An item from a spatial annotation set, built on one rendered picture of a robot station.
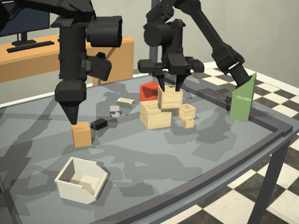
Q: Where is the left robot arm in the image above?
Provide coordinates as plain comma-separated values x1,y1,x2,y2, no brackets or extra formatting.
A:
143,0,252,89

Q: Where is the small white block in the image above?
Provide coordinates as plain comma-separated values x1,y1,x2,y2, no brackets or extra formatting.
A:
110,105,120,117

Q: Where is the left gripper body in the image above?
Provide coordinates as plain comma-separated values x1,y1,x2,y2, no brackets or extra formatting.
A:
138,43,205,73

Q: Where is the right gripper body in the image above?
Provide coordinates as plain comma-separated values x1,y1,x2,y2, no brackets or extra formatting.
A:
54,47,87,102

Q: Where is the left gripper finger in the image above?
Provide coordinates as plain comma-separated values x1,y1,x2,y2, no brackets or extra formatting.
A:
153,73,165,92
175,72,192,92

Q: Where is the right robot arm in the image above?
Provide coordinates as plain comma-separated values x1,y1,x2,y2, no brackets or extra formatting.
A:
0,0,123,81

